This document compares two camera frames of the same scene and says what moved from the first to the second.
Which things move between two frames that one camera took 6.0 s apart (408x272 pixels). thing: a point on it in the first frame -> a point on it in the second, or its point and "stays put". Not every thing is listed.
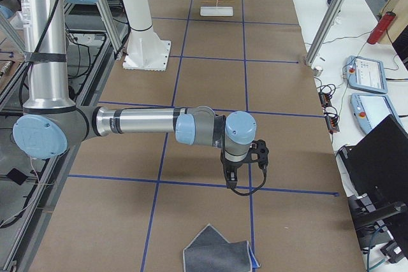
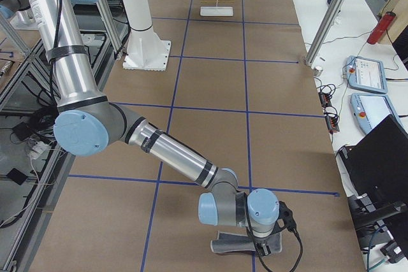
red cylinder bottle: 384,23 stays put
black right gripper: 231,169 -> 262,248
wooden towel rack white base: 216,11 stays put
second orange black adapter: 332,124 stays put
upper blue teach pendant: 366,74 stays put
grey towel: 209,251 -> 229,241
